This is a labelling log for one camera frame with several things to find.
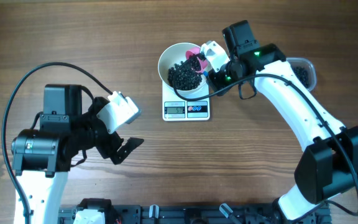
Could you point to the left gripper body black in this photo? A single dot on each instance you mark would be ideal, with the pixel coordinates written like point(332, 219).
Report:
point(96, 133)

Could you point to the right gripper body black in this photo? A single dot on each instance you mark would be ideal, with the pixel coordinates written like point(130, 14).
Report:
point(224, 76)

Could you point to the black beans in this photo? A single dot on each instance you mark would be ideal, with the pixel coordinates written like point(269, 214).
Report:
point(303, 75)
point(194, 63)
point(183, 77)

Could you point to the pink scoop blue handle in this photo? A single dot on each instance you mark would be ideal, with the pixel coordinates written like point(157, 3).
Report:
point(197, 52)

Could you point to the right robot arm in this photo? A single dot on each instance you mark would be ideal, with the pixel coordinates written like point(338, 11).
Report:
point(329, 162)

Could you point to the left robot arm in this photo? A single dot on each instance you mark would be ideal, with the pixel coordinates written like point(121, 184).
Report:
point(42, 157)

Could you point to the black beans in bowl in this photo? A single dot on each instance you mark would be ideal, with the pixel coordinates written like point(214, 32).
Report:
point(183, 77)

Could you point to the white digital kitchen scale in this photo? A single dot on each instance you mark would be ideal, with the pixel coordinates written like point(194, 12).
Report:
point(177, 109)

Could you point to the white bowl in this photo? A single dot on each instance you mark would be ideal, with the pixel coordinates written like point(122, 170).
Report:
point(175, 54)

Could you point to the clear plastic container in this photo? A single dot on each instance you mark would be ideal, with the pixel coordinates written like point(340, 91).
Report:
point(305, 63)

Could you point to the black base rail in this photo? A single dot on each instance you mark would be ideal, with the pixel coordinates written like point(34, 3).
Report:
point(97, 210)

